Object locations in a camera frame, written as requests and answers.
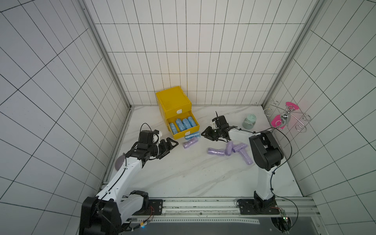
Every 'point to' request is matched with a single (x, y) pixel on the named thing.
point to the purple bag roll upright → (228, 149)
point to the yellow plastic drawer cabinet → (175, 104)
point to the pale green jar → (248, 122)
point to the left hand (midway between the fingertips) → (173, 149)
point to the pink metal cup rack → (282, 115)
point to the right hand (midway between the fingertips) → (204, 131)
